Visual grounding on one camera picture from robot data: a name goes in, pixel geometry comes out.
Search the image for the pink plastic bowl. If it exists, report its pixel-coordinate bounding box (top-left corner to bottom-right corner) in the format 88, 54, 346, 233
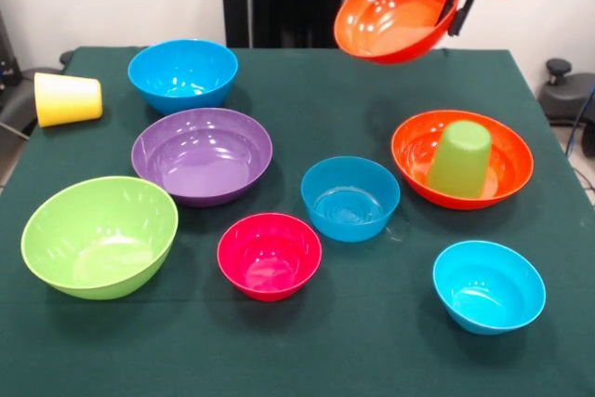
217, 213, 323, 303

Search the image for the small cyan plastic bowl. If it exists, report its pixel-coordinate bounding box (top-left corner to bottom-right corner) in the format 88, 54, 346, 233
432, 240, 548, 336

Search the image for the large green plastic bowl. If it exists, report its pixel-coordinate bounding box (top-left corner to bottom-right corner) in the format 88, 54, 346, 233
20, 176, 179, 301

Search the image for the small dark blue bowl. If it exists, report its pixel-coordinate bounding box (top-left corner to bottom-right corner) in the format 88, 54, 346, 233
300, 156, 402, 243

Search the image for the purple plastic bowl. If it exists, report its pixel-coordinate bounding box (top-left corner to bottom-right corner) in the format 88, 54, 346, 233
131, 108, 274, 208

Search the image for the dark green tablecloth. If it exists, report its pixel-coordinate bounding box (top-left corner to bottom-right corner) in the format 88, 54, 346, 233
0, 46, 595, 397

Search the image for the black equipment base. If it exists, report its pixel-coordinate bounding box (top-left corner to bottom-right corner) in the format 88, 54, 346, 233
0, 11, 75, 142
539, 58, 595, 158

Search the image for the yellow plastic cup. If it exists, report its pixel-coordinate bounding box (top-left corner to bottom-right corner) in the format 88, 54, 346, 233
34, 73, 104, 128

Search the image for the orange plastic bowl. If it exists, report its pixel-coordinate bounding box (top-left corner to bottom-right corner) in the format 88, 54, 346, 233
391, 110, 535, 210
334, 0, 463, 65

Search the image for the green plastic cup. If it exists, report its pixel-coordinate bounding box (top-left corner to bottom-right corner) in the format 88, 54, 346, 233
426, 120, 493, 199

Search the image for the large blue plastic bowl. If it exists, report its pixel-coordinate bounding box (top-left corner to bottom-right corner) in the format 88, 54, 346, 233
127, 39, 239, 115

